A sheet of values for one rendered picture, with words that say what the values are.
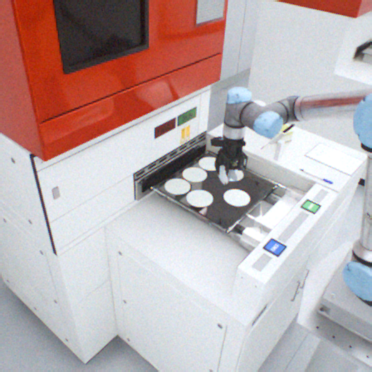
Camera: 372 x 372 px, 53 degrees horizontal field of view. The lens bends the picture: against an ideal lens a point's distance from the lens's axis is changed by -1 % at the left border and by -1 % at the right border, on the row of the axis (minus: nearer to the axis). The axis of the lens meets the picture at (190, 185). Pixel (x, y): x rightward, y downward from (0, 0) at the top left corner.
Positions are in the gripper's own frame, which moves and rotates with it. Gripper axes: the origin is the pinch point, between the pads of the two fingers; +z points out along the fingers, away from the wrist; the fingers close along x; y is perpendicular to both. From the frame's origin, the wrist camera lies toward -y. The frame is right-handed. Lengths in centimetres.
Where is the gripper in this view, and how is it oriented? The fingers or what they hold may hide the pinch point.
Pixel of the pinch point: (224, 179)
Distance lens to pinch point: 137.7
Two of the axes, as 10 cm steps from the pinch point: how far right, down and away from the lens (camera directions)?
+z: -0.5, 7.9, 6.1
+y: 4.0, 5.8, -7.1
